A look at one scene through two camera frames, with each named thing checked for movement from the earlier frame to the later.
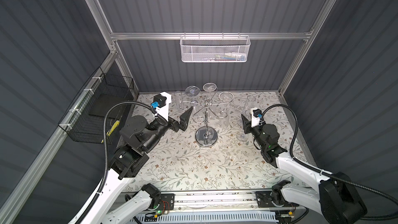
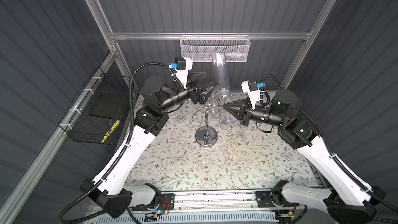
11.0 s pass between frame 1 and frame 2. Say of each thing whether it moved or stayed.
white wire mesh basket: stayed
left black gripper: moved
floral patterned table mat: stayed
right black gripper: moved
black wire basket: stayed
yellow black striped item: stayed
